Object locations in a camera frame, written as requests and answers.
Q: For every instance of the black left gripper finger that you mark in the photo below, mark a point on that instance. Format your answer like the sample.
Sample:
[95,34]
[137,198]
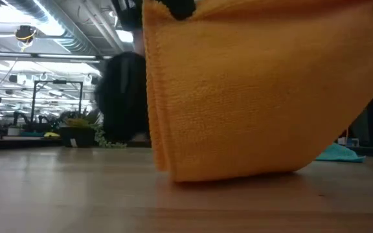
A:
[178,9]

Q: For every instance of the orange microfiber towel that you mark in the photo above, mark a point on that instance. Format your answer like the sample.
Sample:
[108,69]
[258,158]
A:
[254,97]

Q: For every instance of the teal microfiber towel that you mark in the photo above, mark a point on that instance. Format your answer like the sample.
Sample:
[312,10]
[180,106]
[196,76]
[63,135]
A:
[338,154]

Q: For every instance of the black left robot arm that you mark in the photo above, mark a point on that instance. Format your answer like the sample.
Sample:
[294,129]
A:
[121,103]

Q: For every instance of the potted succulent plant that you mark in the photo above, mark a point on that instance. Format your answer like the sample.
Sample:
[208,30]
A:
[79,132]

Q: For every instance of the yellow background cloth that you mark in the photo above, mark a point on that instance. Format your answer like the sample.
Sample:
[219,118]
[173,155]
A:
[51,135]

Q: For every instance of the black background station frame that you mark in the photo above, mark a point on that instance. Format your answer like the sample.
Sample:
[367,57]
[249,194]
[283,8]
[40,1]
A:
[57,82]

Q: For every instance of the black aluminium table frame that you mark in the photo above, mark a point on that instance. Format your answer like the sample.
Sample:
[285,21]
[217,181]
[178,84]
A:
[28,144]

